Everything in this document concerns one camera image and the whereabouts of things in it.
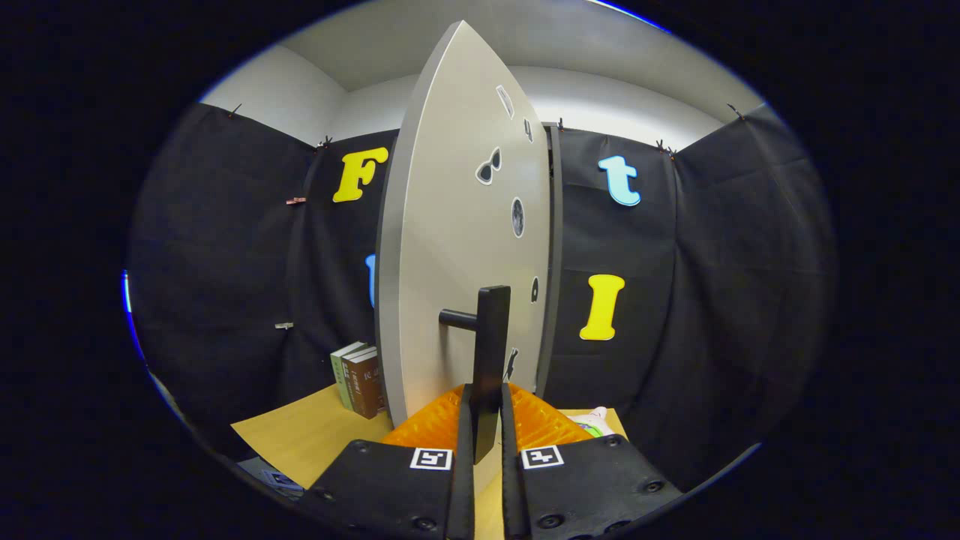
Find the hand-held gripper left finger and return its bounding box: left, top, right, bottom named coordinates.
left=296, top=384, right=476, bottom=540

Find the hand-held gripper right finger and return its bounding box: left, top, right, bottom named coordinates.
left=499, top=382, right=685, bottom=540

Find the white and green plush toy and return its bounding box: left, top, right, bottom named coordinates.
left=577, top=406, right=617, bottom=438

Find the brown book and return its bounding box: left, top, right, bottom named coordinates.
left=341, top=346, right=387, bottom=419

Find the grey printed sheet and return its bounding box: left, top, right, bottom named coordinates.
left=240, top=456, right=305, bottom=496

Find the grey cabinet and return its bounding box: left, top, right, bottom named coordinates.
left=534, top=120, right=565, bottom=402

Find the black backdrop cloth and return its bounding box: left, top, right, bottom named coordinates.
left=126, top=101, right=837, bottom=492

